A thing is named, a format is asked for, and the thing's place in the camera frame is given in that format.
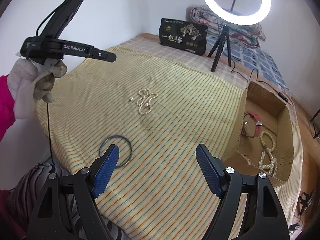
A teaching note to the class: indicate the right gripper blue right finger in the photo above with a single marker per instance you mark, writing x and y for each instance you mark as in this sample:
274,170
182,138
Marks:
222,181

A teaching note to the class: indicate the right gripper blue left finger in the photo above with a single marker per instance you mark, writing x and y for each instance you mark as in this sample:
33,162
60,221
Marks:
105,172

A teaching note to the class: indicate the brown strap wristwatch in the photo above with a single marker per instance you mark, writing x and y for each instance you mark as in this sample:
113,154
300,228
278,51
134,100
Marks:
251,125

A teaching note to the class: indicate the pink left sleeve forearm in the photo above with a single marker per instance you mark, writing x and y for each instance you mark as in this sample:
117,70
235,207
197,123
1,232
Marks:
7,117

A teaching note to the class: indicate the white gloved left hand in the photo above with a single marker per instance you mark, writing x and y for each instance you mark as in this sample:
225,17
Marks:
30,82

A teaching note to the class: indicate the cardboard box tray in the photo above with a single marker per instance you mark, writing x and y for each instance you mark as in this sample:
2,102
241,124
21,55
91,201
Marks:
272,151

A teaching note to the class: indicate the zebra pattern cloth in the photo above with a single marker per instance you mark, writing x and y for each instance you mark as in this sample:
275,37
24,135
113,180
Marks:
50,203

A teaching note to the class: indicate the yellow striped blanket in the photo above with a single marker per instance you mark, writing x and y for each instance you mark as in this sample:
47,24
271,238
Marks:
161,193

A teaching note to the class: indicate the blue patterned bed sheet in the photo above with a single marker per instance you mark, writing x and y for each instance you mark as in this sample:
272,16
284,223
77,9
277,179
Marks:
246,50

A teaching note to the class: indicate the black tripod stand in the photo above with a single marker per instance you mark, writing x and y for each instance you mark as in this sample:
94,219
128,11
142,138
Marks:
218,48

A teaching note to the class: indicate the black printed snack bag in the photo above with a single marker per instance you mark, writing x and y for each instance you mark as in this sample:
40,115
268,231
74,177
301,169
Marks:
183,35

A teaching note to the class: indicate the white ring light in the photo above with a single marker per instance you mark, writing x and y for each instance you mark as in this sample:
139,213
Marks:
232,16

